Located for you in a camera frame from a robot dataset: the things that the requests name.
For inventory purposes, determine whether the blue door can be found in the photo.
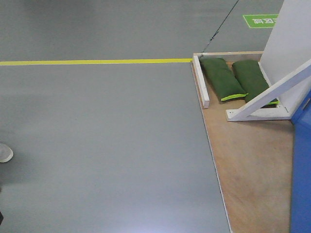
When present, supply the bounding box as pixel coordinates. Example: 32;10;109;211
290;93;311;233

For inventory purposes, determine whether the left green sandbag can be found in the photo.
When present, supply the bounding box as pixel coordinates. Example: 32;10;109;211
199;57;248;101

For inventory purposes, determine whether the green sandbag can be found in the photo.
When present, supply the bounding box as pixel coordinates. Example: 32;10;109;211
232;60;269;103
199;57;248;101

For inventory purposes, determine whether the far white triangular brace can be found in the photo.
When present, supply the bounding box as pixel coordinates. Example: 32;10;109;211
226;60;311;121

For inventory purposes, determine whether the right green sandbag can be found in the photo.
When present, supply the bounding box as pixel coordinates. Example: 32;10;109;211
232;60;269;103

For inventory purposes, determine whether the wooden plywood platform base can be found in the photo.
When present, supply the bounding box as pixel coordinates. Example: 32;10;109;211
191;64;294;233

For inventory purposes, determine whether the green floor sign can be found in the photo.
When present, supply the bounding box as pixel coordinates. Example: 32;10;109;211
243;14;278;29

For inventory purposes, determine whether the far white edge rail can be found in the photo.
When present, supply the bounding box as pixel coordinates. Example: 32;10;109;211
192;53;210;109

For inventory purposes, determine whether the dark floor cable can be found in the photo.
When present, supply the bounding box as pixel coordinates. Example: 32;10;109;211
202;0;240;53

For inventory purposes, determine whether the white door frame panel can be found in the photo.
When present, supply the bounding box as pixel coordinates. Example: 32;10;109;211
258;0;311;114

